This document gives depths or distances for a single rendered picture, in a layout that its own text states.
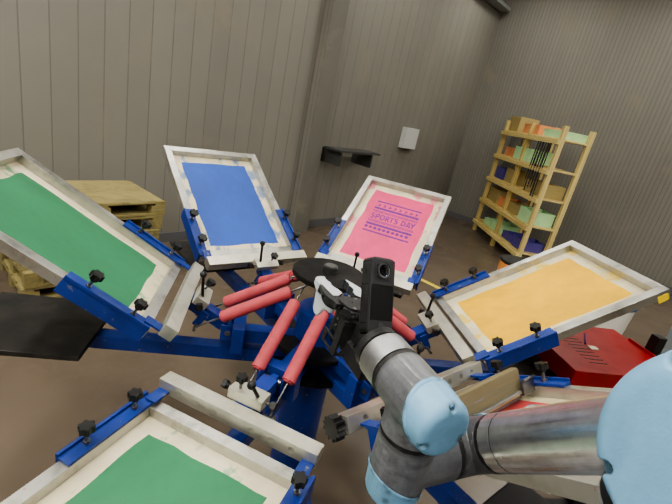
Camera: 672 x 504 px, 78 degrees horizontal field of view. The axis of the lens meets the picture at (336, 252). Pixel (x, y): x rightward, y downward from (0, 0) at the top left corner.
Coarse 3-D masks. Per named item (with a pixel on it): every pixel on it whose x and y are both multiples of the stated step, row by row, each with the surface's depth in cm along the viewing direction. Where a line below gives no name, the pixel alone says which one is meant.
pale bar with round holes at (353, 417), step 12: (444, 372) 151; (456, 372) 150; (468, 372) 154; (480, 372) 159; (456, 384) 149; (360, 408) 122; (372, 408) 123; (348, 420) 117; (360, 420) 119; (348, 432) 116
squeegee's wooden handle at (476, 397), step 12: (504, 372) 130; (516, 372) 133; (480, 384) 121; (492, 384) 124; (504, 384) 128; (516, 384) 132; (468, 396) 116; (480, 396) 119; (492, 396) 123; (504, 396) 126; (468, 408) 115; (480, 408) 118
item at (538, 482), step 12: (540, 396) 134; (552, 396) 131; (564, 396) 128; (576, 396) 126; (588, 396) 123; (504, 480) 86; (516, 480) 84; (528, 480) 82; (540, 480) 80; (552, 480) 78; (564, 480) 77; (576, 480) 75; (588, 480) 74; (552, 492) 78; (564, 492) 77; (576, 492) 75; (588, 492) 73
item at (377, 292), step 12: (372, 264) 62; (384, 264) 62; (372, 276) 61; (384, 276) 62; (372, 288) 61; (384, 288) 62; (372, 300) 61; (384, 300) 62; (360, 312) 62; (372, 312) 61; (384, 312) 62; (360, 324) 61; (372, 324) 60; (384, 324) 61
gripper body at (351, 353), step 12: (348, 300) 66; (360, 300) 68; (336, 312) 65; (348, 312) 63; (336, 324) 67; (348, 324) 63; (324, 336) 68; (336, 336) 64; (348, 336) 64; (360, 336) 62; (372, 336) 58; (336, 348) 64; (348, 348) 64; (360, 348) 58; (348, 360) 63; (360, 372) 60
